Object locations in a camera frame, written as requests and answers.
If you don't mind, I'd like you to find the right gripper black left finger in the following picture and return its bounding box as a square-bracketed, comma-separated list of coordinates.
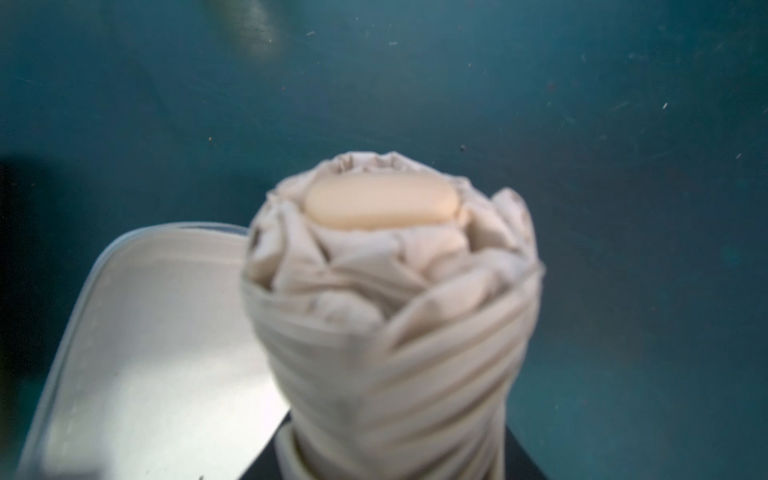
[240, 413, 291, 480]

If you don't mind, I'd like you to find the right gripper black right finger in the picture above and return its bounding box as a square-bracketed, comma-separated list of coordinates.
[504, 427, 548, 480]

